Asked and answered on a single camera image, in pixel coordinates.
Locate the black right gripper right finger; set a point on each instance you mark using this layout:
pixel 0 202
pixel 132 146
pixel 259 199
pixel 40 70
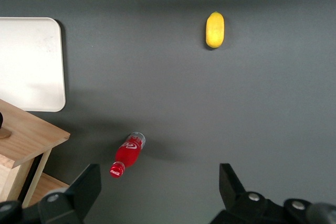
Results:
pixel 233 200

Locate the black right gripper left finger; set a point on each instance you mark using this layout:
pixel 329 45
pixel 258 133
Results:
pixel 84 195

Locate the wooden shelf rack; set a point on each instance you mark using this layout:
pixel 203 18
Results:
pixel 31 137

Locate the wooden drawer cabinet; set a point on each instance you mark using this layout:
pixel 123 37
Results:
pixel 50 187

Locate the red cola bottle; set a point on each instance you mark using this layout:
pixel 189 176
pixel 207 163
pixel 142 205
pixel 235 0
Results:
pixel 127 155

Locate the cream plastic tray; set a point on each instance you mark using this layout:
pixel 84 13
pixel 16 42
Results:
pixel 29 64

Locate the yellow lemon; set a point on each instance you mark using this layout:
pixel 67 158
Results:
pixel 215 30

